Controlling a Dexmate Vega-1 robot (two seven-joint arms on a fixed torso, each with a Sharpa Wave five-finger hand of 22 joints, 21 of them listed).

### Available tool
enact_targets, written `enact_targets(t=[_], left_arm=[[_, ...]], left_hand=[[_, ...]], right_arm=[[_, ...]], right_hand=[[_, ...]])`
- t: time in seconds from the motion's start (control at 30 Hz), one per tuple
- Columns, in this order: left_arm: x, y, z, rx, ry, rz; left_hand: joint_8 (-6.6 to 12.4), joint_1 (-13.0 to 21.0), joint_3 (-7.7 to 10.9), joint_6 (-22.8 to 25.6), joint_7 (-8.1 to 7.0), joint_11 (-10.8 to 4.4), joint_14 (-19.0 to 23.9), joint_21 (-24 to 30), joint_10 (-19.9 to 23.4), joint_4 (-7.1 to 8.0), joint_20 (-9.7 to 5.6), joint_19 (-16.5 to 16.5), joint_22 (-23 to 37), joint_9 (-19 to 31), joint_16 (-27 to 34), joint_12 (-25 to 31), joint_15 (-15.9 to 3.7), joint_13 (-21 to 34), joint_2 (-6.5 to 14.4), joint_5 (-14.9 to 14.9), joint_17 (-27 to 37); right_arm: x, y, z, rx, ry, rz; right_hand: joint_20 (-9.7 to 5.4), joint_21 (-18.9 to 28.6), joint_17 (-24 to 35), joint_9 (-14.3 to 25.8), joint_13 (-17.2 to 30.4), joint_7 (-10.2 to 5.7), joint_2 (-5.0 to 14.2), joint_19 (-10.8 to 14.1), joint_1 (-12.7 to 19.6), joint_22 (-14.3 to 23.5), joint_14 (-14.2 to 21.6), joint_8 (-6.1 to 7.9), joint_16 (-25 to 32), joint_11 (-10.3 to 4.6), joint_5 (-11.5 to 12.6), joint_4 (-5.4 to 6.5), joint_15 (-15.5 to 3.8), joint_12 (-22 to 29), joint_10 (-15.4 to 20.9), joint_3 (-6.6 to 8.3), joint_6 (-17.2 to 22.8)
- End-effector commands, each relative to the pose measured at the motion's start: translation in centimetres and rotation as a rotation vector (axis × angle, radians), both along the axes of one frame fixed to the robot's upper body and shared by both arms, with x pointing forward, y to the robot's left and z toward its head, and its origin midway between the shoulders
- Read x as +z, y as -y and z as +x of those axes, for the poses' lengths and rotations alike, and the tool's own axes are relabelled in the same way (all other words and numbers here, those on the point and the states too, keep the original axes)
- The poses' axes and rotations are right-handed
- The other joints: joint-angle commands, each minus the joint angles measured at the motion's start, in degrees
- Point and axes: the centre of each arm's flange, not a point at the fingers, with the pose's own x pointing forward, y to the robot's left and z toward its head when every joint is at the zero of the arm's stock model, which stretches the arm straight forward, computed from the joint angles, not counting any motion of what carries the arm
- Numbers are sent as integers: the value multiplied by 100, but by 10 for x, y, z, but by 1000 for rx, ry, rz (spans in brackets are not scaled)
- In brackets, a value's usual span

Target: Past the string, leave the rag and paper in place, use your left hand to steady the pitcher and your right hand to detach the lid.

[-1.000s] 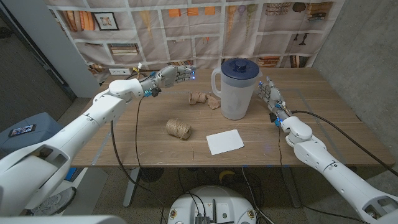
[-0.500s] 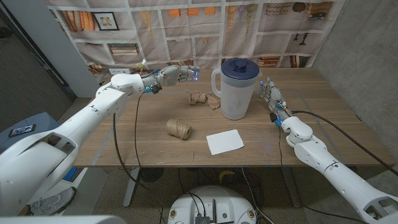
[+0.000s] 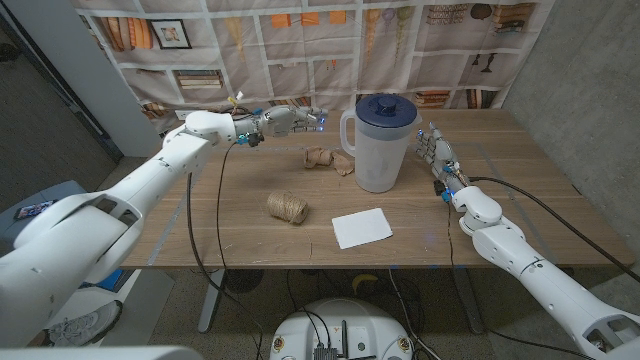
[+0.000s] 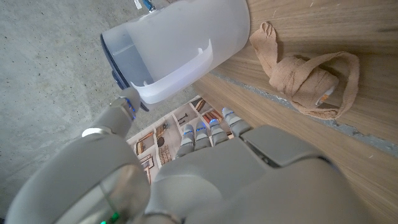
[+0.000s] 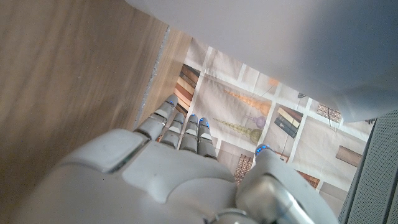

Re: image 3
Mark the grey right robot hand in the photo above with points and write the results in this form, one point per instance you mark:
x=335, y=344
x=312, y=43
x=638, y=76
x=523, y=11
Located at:
x=442, y=155

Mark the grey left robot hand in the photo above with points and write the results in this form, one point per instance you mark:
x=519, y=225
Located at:
x=285, y=120

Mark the translucent plastic pitcher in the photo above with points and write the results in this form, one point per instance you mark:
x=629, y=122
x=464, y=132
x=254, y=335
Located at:
x=380, y=160

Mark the dark blue pitcher lid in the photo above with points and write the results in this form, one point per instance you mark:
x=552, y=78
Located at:
x=386, y=111

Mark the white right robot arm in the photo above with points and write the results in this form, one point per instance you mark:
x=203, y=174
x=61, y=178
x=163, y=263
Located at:
x=525, y=260

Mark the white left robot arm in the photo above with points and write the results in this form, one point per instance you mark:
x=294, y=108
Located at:
x=150, y=175

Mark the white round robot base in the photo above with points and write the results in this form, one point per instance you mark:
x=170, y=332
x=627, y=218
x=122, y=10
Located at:
x=345, y=325

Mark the crumpled brown rag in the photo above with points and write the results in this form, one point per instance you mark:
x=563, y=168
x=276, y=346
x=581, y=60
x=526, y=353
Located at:
x=320, y=157

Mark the printed bookshelf backdrop cloth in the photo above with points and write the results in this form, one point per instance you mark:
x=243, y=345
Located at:
x=300, y=50

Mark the brown twine ball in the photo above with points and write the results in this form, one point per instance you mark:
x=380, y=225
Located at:
x=287, y=206

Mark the white power outlet strip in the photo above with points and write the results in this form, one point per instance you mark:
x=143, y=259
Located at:
x=184, y=114

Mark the white paper sheet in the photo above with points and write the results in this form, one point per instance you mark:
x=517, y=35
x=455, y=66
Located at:
x=361, y=228

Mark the yellow curved object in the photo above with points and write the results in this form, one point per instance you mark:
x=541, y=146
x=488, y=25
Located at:
x=364, y=280

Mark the grey metal table leg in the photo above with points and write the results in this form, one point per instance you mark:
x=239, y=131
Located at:
x=470, y=305
x=210, y=305

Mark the black round floor object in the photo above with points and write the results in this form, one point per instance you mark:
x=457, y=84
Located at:
x=243, y=281

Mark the white floor platform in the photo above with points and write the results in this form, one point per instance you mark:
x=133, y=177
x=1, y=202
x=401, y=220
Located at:
x=147, y=300

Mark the blue box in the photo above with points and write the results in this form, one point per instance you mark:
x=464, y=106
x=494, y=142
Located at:
x=111, y=280

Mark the black smartphone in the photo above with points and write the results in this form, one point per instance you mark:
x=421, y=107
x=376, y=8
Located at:
x=35, y=210

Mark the grey white sneaker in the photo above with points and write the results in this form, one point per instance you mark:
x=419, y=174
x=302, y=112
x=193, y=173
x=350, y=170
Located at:
x=80, y=327

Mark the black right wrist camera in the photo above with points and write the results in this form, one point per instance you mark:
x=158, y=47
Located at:
x=442, y=189

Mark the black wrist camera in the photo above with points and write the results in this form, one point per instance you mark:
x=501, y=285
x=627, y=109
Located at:
x=254, y=139
x=442, y=189

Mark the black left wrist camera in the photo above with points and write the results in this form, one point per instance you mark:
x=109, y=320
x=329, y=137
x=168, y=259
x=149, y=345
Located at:
x=254, y=139

